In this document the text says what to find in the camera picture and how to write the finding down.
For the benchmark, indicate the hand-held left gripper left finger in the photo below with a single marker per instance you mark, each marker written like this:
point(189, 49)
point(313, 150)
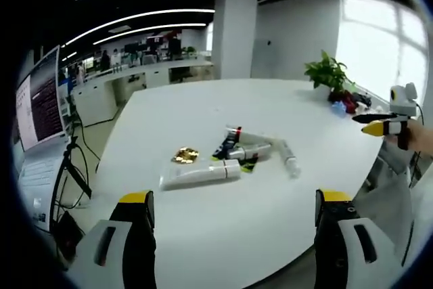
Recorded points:
point(111, 241)

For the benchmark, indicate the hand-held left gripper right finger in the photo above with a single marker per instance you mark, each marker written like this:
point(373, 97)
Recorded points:
point(352, 245)

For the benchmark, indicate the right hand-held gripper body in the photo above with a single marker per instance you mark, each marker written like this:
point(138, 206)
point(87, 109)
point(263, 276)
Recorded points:
point(402, 106)

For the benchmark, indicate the slim clear skincare bottle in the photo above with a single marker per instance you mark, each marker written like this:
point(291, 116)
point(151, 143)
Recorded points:
point(288, 157)

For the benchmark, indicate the large white skincare tube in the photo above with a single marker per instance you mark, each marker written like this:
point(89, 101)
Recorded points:
point(199, 173)

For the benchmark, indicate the white skincare bottle red band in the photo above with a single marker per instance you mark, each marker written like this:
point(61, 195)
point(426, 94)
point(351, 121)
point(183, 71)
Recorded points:
point(252, 135)

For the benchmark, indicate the white skincare tube dark label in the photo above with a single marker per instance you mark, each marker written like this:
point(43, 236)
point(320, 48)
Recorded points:
point(248, 151)

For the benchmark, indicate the black skincare sachet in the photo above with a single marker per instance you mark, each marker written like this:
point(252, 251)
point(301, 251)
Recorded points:
point(227, 148)

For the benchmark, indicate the person's right hand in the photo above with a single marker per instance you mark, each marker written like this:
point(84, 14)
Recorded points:
point(417, 136)

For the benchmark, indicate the red and blue items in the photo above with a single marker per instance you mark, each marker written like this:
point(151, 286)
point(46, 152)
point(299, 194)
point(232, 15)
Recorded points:
point(352, 99)

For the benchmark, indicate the blue crumpled item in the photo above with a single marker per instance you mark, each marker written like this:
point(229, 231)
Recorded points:
point(338, 107)

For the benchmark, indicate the green potted plant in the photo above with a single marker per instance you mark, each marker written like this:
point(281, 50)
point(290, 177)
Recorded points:
point(326, 72)

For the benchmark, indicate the open laptop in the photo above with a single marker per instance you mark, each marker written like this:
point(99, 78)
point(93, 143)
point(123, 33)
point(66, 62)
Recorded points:
point(37, 140)

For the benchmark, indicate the white square pillar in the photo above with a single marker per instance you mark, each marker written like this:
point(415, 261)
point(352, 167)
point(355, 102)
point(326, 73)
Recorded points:
point(233, 32)

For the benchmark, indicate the white office counter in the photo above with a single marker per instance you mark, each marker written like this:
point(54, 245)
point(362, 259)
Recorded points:
point(135, 79)

